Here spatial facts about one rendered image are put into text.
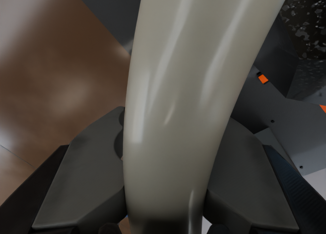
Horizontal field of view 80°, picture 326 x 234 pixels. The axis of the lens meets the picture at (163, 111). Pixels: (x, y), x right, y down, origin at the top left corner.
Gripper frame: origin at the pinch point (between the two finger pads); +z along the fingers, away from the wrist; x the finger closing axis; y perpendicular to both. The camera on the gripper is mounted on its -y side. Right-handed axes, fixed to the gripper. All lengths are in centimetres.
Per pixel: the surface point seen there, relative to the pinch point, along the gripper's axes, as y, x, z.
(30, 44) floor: 12, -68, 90
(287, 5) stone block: -5.7, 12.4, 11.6
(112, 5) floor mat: -5, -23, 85
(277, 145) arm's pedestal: 59, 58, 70
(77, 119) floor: 57, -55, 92
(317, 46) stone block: -1.8, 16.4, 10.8
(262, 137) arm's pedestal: 61, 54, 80
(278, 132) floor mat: 61, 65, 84
